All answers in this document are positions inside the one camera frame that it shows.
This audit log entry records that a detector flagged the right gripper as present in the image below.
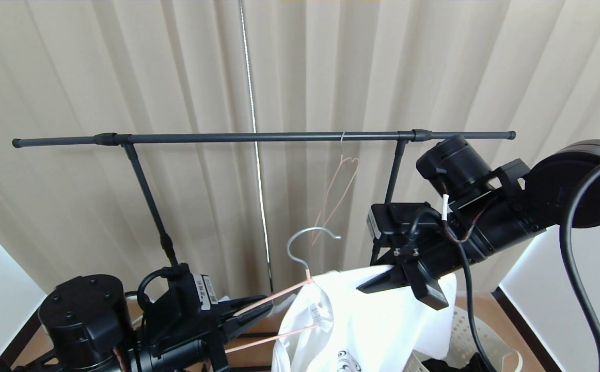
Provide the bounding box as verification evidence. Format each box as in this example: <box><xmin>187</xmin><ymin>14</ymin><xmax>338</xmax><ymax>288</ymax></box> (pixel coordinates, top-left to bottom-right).
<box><xmin>402</xmin><ymin>204</ymin><xmax>543</xmax><ymax>311</ymax></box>

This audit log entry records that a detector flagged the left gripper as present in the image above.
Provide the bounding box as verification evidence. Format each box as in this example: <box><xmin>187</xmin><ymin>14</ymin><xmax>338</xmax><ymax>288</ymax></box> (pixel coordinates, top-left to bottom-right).
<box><xmin>135</xmin><ymin>296</ymin><xmax>275</xmax><ymax>372</ymax></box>

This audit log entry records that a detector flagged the pink clothes hanger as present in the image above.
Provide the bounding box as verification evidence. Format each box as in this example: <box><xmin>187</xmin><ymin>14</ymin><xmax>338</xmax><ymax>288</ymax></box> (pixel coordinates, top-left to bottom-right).
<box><xmin>310</xmin><ymin>132</ymin><xmax>360</xmax><ymax>246</ymax></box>
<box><xmin>225</xmin><ymin>227</ymin><xmax>342</xmax><ymax>354</ymax></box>

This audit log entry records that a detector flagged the white printed garment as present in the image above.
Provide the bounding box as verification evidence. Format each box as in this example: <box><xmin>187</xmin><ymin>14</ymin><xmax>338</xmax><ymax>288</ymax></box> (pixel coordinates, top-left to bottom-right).
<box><xmin>272</xmin><ymin>266</ymin><xmax>458</xmax><ymax>372</ymax></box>

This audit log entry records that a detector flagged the white laundry basket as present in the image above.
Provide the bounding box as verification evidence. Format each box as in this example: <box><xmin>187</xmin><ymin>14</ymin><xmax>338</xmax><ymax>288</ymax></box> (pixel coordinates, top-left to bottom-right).
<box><xmin>403</xmin><ymin>305</ymin><xmax>524</xmax><ymax>372</ymax></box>

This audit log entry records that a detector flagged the black clothes rack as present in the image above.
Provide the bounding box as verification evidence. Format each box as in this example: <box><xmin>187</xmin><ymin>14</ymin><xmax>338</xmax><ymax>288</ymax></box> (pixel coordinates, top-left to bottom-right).
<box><xmin>12</xmin><ymin>129</ymin><xmax>516</xmax><ymax>372</ymax></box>

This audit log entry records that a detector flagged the black garment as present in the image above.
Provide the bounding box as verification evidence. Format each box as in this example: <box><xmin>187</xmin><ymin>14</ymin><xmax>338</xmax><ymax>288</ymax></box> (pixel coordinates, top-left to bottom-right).
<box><xmin>424</xmin><ymin>354</ymin><xmax>497</xmax><ymax>372</ymax></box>

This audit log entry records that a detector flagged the beige curtain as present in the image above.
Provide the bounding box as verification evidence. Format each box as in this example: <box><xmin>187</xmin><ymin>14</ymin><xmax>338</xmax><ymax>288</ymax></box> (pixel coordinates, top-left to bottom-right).
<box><xmin>0</xmin><ymin>0</ymin><xmax>600</xmax><ymax>311</ymax></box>

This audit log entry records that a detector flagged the black cable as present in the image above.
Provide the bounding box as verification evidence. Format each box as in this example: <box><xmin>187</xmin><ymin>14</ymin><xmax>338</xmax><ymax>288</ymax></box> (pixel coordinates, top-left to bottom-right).
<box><xmin>136</xmin><ymin>266</ymin><xmax>177</xmax><ymax>311</ymax></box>
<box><xmin>407</xmin><ymin>149</ymin><xmax>600</xmax><ymax>372</ymax></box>

